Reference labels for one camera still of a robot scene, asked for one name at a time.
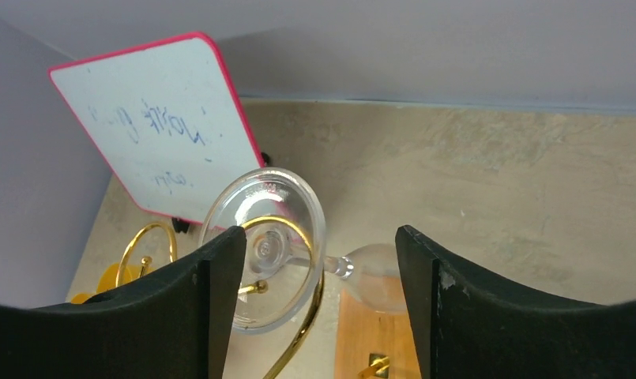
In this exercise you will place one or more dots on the gold wire wine glass rack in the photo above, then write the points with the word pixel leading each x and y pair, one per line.
pixel 307 314

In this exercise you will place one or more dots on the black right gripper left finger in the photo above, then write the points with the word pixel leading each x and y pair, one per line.
pixel 173 323

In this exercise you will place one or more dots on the yellow wine glass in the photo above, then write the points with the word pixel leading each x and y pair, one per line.
pixel 107 280

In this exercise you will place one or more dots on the red framed whiteboard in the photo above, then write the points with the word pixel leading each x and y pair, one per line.
pixel 167 120

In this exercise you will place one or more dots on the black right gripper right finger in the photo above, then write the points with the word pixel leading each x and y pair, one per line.
pixel 470 322

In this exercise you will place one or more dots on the clear wine glass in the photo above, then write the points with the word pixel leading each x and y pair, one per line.
pixel 285 252

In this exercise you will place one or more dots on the black whiteboard stand foot left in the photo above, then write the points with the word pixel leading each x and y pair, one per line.
pixel 180 226

